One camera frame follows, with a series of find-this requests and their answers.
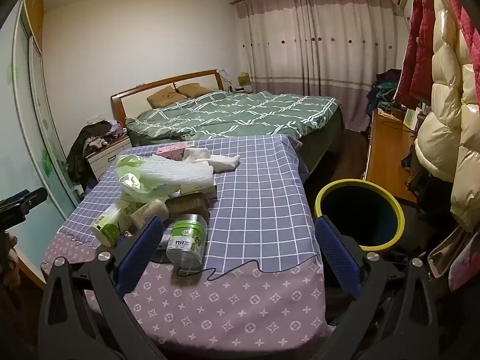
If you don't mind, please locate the checked purple tablecloth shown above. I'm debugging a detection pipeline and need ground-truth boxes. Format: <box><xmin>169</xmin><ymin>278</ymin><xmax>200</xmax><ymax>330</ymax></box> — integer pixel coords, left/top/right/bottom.
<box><xmin>40</xmin><ymin>134</ymin><xmax>334</xmax><ymax>359</ymax></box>

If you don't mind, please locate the wooden bed headboard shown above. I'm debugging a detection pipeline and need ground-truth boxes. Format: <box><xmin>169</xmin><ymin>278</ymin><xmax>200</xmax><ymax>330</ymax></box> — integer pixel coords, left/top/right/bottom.
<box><xmin>110</xmin><ymin>69</ymin><xmax>229</xmax><ymax>121</ymax></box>

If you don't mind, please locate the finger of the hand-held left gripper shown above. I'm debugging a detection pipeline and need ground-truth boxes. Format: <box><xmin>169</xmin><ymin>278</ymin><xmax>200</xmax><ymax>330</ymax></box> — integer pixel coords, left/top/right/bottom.
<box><xmin>0</xmin><ymin>187</ymin><xmax>48</xmax><ymax>230</ymax></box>

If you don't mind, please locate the large brown pillow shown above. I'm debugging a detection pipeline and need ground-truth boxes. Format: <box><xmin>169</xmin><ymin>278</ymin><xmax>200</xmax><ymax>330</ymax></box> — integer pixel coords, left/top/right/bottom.
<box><xmin>146</xmin><ymin>85</ymin><xmax>188</xmax><ymax>108</ymax></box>

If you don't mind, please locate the beige cylindrical bottle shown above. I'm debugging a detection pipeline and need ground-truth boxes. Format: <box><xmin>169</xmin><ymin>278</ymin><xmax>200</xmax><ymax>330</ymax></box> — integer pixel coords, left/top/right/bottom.
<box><xmin>130</xmin><ymin>199</ymin><xmax>169</xmax><ymax>229</ymax></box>

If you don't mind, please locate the pink carton box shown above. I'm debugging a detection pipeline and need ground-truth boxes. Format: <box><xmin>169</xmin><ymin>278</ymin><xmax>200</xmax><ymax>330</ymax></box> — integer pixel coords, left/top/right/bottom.
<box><xmin>157</xmin><ymin>145</ymin><xmax>189</xmax><ymax>159</ymax></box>

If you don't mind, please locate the plain red quilted jacket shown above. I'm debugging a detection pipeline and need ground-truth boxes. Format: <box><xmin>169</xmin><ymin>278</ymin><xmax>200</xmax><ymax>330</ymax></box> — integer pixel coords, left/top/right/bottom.
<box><xmin>394</xmin><ymin>0</ymin><xmax>436</xmax><ymax>109</ymax></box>

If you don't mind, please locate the wooden desk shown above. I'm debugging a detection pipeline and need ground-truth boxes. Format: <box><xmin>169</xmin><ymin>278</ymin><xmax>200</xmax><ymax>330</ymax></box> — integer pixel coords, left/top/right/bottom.
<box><xmin>362</xmin><ymin>109</ymin><xmax>419</xmax><ymax>205</ymax></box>

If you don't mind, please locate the wooden overhead cabinet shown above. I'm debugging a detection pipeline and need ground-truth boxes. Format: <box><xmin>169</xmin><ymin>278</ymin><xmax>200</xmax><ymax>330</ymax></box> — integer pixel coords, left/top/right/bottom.
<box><xmin>22</xmin><ymin>0</ymin><xmax>46</xmax><ymax>54</ymax></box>

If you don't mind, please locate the pile of mixed clothes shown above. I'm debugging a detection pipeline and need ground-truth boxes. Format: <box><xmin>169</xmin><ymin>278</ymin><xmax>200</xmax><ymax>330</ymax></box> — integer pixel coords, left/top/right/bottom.
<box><xmin>367</xmin><ymin>68</ymin><xmax>406</xmax><ymax>115</ymax></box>

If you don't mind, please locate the glass wardrobe sliding door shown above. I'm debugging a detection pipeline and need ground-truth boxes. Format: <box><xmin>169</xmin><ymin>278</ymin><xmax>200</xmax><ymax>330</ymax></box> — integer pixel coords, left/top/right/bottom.
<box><xmin>0</xmin><ymin>0</ymin><xmax>79</xmax><ymax>233</ymax></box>

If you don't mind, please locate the dark green bed base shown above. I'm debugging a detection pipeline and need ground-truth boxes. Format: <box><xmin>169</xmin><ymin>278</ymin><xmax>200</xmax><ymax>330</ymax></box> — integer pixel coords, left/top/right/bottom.
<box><xmin>298</xmin><ymin>103</ymin><xmax>346</xmax><ymax>164</ymax></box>

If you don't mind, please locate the beige tote bag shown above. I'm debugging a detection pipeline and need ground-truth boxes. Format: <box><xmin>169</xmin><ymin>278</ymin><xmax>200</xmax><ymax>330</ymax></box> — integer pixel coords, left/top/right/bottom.
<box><xmin>427</xmin><ymin>227</ymin><xmax>469</xmax><ymax>279</ymax></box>

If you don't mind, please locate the white wooden nightstand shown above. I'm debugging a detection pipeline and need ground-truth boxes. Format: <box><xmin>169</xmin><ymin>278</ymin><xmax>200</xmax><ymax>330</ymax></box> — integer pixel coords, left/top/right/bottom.
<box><xmin>84</xmin><ymin>137</ymin><xmax>132</xmax><ymax>181</ymax></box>

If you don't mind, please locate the light green plastic bag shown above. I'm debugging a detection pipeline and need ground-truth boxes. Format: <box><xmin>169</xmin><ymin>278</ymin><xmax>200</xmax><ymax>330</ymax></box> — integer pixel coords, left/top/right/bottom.
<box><xmin>114</xmin><ymin>154</ymin><xmax>181</xmax><ymax>204</ymax></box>

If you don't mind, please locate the white green paper tube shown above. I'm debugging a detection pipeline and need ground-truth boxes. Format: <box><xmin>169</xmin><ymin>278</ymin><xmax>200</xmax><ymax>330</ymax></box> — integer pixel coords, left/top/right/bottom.
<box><xmin>91</xmin><ymin>199</ymin><xmax>136</xmax><ymax>248</ymax></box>

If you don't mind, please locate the pink white curtain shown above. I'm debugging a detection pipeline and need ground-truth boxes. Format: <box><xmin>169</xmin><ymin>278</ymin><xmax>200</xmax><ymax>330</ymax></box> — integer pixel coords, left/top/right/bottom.
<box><xmin>234</xmin><ymin>0</ymin><xmax>400</xmax><ymax>132</ymax></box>

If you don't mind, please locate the bed with green quilt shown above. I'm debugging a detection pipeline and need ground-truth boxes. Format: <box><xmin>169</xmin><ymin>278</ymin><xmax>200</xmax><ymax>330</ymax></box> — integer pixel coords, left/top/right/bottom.
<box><xmin>125</xmin><ymin>91</ymin><xmax>338</xmax><ymax>149</ymax></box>

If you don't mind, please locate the small brown pillow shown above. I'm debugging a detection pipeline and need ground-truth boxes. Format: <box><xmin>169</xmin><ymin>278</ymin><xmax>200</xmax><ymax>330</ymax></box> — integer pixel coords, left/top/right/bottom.
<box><xmin>177</xmin><ymin>83</ymin><xmax>212</xmax><ymax>97</ymax></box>

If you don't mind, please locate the cream puffer jacket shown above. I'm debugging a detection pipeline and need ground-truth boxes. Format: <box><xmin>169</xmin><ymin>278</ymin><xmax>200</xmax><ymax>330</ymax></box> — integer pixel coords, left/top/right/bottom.
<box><xmin>414</xmin><ymin>0</ymin><xmax>480</xmax><ymax>233</ymax></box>

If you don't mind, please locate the yellow-rimmed dark trash bin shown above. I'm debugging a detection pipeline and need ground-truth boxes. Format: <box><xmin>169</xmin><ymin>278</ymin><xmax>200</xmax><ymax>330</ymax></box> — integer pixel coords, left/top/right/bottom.
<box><xmin>314</xmin><ymin>180</ymin><xmax>406</xmax><ymax>253</ymax></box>

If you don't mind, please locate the black bag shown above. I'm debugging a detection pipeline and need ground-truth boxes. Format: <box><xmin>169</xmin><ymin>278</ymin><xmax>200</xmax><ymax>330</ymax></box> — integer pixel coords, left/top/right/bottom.
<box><xmin>407</xmin><ymin>172</ymin><xmax>458</xmax><ymax>248</ymax></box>

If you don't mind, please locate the green label tin can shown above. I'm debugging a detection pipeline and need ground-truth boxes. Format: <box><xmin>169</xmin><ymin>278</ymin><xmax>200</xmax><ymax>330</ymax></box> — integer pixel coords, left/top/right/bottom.
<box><xmin>165</xmin><ymin>214</ymin><xmax>209</xmax><ymax>271</ymax></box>

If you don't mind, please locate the pink floral bag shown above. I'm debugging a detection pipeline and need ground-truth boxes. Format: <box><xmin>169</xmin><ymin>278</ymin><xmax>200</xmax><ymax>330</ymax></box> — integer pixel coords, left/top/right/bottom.
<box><xmin>448</xmin><ymin>240</ymin><xmax>480</xmax><ymax>293</ymax></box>

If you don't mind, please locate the white cardboard box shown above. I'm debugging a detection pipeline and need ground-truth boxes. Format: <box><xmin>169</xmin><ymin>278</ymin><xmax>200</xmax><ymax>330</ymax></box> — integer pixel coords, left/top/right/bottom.
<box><xmin>179</xmin><ymin>180</ymin><xmax>218</xmax><ymax>200</ymax></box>

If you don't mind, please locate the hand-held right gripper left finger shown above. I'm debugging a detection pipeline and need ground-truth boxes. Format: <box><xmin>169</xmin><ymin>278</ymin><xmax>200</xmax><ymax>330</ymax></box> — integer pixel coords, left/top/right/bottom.
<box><xmin>37</xmin><ymin>215</ymin><xmax>166</xmax><ymax>360</ymax></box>

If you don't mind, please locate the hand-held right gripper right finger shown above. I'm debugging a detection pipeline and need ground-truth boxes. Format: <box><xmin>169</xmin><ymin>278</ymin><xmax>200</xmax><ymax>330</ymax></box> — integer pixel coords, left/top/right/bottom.
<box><xmin>314</xmin><ymin>215</ymin><xmax>440</xmax><ymax>360</ymax></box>

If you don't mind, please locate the pink white clothes heap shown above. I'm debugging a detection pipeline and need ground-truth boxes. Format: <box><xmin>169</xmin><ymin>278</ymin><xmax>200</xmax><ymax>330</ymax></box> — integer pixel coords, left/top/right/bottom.
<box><xmin>88</xmin><ymin>120</ymin><xmax>126</xmax><ymax>151</ymax></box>

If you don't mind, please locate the dark jacket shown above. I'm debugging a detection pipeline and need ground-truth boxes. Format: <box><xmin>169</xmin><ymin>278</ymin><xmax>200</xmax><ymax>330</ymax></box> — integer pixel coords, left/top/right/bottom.
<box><xmin>67</xmin><ymin>122</ymin><xmax>109</xmax><ymax>192</ymax></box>

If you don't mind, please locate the white tissue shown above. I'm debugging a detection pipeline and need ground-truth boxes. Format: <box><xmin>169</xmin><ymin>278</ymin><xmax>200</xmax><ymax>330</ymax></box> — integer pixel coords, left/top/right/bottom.
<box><xmin>183</xmin><ymin>148</ymin><xmax>241</xmax><ymax>174</ymax></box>

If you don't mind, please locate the light green card box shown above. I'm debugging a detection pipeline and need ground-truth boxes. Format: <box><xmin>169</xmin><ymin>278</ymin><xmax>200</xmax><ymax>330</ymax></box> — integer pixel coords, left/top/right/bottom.
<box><xmin>403</xmin><ymin>107</ymin><xmax>422</xmax><ymax>132</ymax></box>

